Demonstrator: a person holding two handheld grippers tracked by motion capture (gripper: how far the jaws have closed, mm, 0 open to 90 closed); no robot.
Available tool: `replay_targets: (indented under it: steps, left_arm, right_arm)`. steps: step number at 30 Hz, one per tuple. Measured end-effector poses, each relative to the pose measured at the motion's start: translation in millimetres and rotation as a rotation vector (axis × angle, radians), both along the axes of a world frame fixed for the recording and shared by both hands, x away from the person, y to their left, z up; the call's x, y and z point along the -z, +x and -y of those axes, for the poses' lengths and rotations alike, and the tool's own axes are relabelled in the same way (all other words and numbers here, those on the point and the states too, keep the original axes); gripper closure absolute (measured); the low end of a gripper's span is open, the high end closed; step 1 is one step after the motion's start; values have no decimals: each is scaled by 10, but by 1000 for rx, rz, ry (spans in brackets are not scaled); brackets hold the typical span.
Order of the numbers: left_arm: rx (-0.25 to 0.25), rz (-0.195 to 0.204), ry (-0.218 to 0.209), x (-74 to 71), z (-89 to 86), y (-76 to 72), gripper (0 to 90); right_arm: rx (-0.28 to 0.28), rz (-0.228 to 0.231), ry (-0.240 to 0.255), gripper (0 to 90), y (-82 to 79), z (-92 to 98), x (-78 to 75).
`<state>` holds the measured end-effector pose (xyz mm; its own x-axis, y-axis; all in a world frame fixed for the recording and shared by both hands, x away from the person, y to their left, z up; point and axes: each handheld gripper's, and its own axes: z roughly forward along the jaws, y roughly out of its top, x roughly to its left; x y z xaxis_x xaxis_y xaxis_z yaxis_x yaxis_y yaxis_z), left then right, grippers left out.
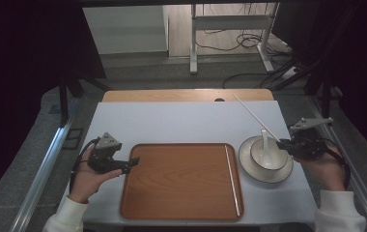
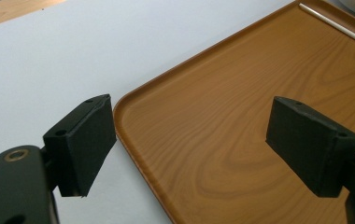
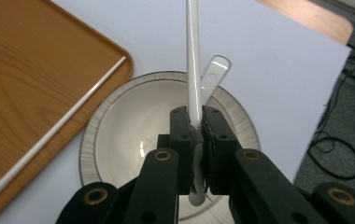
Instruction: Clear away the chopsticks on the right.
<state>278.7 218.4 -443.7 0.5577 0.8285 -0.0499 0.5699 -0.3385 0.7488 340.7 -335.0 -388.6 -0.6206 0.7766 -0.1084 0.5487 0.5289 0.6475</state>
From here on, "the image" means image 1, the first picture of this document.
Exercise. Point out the person's left hand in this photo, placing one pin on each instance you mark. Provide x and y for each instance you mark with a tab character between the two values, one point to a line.
85	183

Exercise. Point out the brown wooden tray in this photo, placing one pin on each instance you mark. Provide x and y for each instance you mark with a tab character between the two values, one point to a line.
178	183

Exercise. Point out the white table sheet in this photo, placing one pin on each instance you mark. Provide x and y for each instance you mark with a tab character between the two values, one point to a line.
184	122

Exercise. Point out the white power strip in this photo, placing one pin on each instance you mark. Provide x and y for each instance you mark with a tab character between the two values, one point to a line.
289	72

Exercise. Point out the person's right hand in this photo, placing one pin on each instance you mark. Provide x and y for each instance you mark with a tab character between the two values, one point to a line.
329	174

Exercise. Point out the white bowl with dark rim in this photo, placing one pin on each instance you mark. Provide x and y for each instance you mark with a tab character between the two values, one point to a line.
281	159

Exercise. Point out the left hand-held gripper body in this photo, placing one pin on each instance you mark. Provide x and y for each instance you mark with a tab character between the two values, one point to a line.
107	143

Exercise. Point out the white ceramic spoon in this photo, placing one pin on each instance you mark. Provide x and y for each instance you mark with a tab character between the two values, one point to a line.
266	151

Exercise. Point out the dark curtain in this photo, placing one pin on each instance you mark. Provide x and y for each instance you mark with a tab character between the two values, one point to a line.
27	80
358	64

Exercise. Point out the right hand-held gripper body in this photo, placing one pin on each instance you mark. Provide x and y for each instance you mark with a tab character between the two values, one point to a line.
310	145

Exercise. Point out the white board panel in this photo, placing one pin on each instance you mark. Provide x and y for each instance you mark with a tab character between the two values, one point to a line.
125	30

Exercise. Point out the aluminium rail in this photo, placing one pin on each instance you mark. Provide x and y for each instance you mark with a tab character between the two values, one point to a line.
361	193
44	170

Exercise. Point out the white metal desk frame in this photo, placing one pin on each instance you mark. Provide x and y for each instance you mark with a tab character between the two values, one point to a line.
230	22

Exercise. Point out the white plate with dark rim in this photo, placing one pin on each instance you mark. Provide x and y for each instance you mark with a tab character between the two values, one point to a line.
247	167

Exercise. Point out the white chopstick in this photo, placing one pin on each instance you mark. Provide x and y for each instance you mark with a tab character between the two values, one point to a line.
232	180
255	117

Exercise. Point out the black metal stand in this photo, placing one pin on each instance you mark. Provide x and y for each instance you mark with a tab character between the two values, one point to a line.
326	103
64	103

